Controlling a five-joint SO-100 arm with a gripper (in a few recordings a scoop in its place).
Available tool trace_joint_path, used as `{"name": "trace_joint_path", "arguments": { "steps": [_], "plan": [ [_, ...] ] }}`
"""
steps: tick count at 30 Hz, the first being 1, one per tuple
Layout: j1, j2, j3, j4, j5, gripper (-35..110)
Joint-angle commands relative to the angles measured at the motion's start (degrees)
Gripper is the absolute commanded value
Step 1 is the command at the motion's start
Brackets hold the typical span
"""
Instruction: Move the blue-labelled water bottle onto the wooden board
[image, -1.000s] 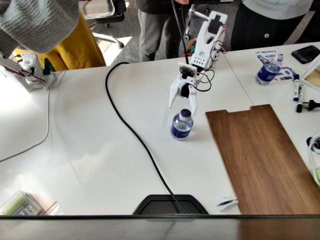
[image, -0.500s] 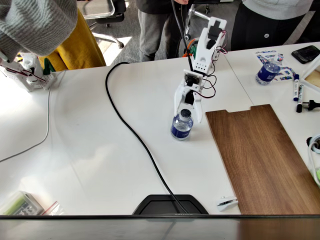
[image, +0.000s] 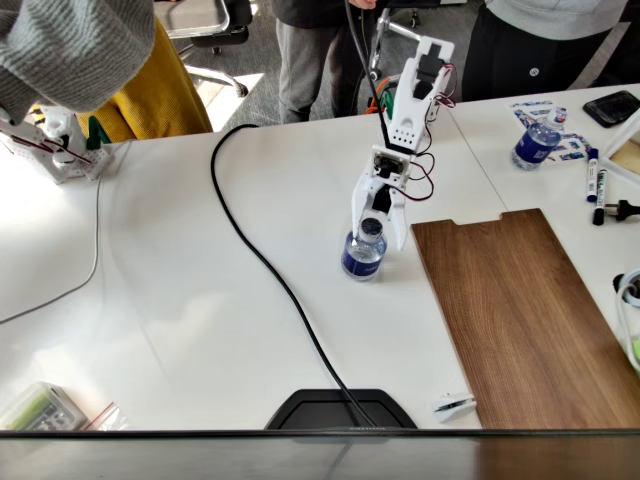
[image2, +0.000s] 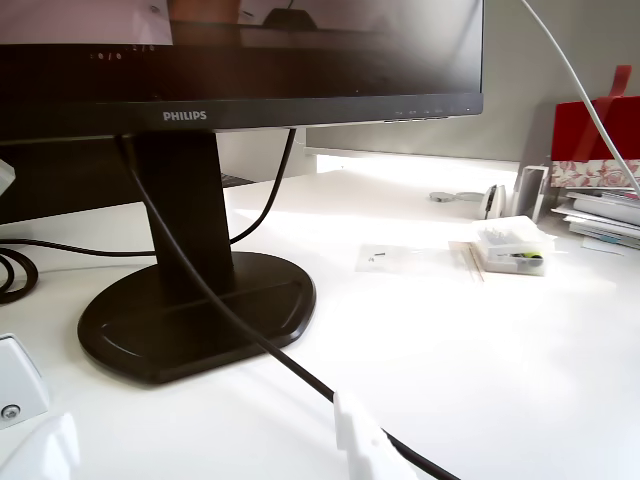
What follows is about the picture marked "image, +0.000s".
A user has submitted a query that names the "blue label water bottle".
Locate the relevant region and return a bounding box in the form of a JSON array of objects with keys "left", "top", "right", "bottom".
[
  {"left": 510, "top": 107, "right": 565, "bottom": 171},
  {"left": 341, "top": 217, "right": 389, "bottom": 282}
]

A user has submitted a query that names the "white leader arm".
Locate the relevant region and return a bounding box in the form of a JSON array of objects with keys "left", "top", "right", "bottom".
[{"left": 0, "top": 103, "right": 115, "bottom": 185}]

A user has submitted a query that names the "grey knit sleeve forearm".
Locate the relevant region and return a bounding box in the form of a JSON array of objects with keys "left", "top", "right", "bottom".
[{"left": 0, "top": 0, "right": 157, "bottom": 127}]

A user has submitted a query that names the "brown wooden board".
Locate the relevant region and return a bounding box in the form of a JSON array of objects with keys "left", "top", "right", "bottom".
[{"left": 410, "top": 208, "right": 640, "bottom": 430}]

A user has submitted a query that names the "person in grey trousers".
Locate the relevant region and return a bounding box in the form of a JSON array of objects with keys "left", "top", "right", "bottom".
[{"left": 272, "top": 0, "right": 387, "bottom": 124}]

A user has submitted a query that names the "silver chair base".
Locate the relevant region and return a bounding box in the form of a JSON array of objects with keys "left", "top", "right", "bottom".
[{"left": 369, "top": 7, "right": 436, "bottom": 82}]

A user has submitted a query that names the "blue printed sticker sheet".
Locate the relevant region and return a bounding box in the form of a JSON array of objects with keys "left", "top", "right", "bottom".
[
  {"left": 544, "top": 132, "right": 592, "bottom": 164},
  {"left": 509, "top": 99, "right": 555, "bottom": 127}
]

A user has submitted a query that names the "small white plastic clip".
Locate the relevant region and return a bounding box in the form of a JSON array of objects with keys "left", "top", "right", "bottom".
[{"left": 432, "top": 392, "right": 476, "bottom": 424}]

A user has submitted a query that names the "person in black trousers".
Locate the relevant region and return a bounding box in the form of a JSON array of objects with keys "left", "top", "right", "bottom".
[{"left": 459, "top": 0, "right": 631, "bottom": 102}]

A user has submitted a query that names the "blue whiteboard marker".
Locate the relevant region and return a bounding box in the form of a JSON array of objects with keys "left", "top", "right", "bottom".
[{"left": 585, "top": 147, "right": 601, "bottom": 204}]

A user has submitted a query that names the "black whiteboard marker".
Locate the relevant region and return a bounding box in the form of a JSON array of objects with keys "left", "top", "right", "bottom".
[{"left": 592, "top": 168, "right": 610, "bottom": 226}]

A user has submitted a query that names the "black power plug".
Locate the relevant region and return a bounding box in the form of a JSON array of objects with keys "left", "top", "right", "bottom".
[{"left": 602, "top": 198, "right": 640, "bottom": 222}]

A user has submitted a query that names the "black office chair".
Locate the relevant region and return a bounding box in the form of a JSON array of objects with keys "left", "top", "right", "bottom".
[{"left": 154, "top": 0, "right": 254, "bottom": 99}]

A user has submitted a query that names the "person in yellow trousers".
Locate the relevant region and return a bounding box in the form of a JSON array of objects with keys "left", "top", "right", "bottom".
[{"left": 74, "top": 14, "right": 214, "bottom": 145}]

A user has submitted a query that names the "black smartphone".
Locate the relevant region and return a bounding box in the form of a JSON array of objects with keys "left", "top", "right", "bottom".
[{"left": 582, "top": 89, "right": 640, "bottom": 129}]

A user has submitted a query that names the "dark monitor edge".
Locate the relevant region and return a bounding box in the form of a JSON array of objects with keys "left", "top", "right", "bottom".
[{"left": 0, "top": 427, "right": 640, "bottom": 480}]

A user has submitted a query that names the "clear zip bag red stripe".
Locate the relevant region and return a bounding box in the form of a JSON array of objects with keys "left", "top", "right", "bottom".
[{"left": 82, "top": 402, "right": 134, "bottom": 432}]

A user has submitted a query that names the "clear box with green parts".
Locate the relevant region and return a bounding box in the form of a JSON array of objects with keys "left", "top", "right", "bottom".
[{"left": 0, "top": 382, "right": 89, "bottom": 432}]

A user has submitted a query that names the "white bracket with black servo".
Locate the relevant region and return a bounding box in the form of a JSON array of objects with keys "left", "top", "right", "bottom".
[{"left": 370, "top": 144, "right": 412, "bottom": 182}]

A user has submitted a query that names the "orange cable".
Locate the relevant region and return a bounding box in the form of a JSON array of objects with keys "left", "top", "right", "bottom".
[{"left": 364, "top": 77, "right": 396, "bottom": 115}]

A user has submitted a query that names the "black camera cable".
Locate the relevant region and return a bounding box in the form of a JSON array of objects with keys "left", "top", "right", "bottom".
[{"left": 343, "top": 0, "right": 394, "bottom": 152}]

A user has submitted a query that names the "thick black cable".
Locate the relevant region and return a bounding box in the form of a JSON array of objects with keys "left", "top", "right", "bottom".
[{"left": 209, "top": 123, "right": 381, "bottom": 430}]

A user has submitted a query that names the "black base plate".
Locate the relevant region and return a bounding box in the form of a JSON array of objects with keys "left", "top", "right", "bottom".
[{"left": 264, "top": 388, "right": 419, "bottom": 431}]

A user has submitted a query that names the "white frame with wood panel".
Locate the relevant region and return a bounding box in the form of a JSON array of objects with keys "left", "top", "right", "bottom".
[{"left": 599, "top": 112, "right": 640, "bottom": 177}]

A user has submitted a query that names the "thin grey cable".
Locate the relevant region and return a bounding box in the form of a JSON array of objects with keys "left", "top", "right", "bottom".
[{"left": 0, "top": 167, "right": 106, "bottom": 325}]

